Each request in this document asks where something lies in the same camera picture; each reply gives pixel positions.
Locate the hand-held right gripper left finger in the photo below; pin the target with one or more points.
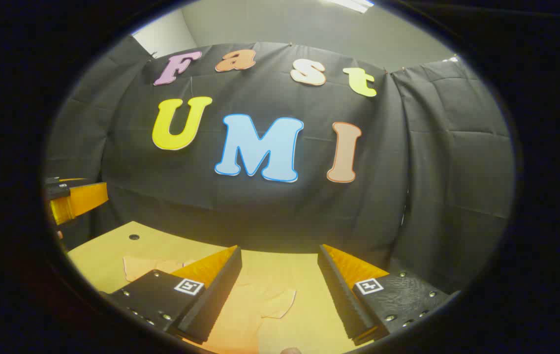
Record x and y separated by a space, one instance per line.
216 300

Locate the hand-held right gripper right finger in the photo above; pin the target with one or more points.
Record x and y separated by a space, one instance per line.
341 300

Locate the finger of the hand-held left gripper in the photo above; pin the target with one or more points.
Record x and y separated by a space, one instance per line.
66 180
85 199

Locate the orange T-shirt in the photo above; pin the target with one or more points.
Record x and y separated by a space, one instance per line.
245 314

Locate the black backdrop cloth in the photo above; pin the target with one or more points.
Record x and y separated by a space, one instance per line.
270 211

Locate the ceiling light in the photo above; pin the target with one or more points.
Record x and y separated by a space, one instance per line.
351 4

